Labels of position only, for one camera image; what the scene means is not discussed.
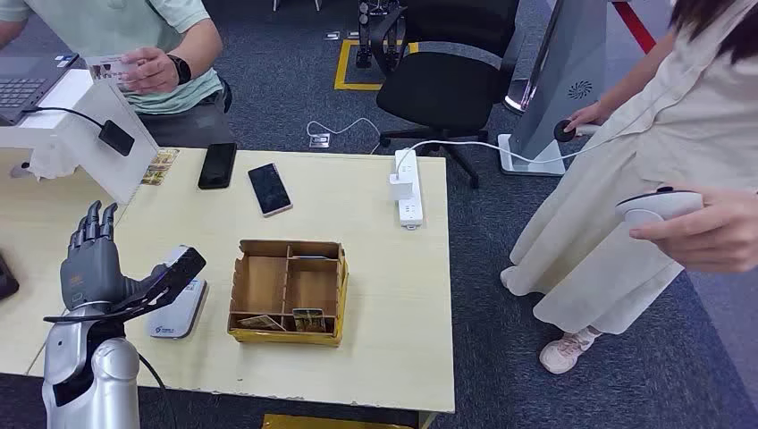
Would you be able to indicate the red barrier belt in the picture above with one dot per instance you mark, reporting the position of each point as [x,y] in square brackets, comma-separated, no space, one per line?
[633,25]

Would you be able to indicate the black smartphone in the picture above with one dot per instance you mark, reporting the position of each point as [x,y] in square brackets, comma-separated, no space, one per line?
[217,166]

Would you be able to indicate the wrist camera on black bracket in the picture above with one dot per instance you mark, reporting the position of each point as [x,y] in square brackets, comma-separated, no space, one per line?
[186,266]

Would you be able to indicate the smartphone with pink edge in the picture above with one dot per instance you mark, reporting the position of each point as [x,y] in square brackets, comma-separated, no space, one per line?
[269,189]

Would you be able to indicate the grey round base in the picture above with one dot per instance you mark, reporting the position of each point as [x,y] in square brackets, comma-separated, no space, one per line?
[18,172]

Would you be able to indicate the black office chair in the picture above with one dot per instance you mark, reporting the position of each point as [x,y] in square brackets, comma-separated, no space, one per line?
[438,89]

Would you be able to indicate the black wristwatch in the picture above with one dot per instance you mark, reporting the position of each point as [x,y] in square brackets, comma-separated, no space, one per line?
[180,69]

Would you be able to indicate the black adapter box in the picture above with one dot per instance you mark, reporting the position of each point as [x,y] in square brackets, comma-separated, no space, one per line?
[116,138]

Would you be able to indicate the stack of patterned cards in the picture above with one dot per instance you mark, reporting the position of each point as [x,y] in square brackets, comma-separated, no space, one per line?
[160,167]

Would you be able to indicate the black robot legs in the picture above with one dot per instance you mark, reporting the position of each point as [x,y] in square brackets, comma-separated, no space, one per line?
[363,29]

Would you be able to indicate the white power strip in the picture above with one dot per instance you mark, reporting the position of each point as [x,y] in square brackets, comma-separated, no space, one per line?
[410,210]

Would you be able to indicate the grey laptop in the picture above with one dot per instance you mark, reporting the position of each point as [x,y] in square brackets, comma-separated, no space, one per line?
[26,83]

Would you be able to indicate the white VR controller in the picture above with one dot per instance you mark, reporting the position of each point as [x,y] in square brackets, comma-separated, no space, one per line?
[663,206]
[564,131]

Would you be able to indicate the white ID card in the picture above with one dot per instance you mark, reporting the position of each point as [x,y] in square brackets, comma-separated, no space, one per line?
[103,68]

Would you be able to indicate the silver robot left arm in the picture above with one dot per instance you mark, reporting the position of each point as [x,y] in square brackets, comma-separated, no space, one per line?
[112,379]

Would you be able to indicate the person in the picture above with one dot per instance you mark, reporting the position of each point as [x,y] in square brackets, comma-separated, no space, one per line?
[622,195]
[118,29]

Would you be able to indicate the white tissue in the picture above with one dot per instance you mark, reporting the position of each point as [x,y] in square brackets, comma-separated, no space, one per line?
[50,166]

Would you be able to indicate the person's right hand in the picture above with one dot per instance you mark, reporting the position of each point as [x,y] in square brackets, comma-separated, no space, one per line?
[589,115]

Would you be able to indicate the silver floor socket plate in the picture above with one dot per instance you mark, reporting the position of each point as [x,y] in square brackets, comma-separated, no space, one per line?
[332,35]
[319,141]

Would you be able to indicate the grey kiosk stand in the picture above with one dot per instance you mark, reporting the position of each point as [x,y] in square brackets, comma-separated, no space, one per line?
[562,71]

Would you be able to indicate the yellow cardboard box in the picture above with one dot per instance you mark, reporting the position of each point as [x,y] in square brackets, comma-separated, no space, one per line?
[331,423]

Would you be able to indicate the white charger plug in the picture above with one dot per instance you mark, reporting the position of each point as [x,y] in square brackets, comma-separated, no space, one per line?
[400,187]

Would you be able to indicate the cardboard organizer box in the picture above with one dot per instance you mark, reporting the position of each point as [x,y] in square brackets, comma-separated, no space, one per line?
[266,284]

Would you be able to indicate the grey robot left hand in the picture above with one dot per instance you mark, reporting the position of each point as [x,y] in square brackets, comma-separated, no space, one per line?
[92,272]

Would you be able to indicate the person's left hand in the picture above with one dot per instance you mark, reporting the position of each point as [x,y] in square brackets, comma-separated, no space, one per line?
[151,71]
[722,234]

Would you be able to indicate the patterned room key card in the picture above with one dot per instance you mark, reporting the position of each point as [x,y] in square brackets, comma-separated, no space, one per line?
[309,321]
[260,323]

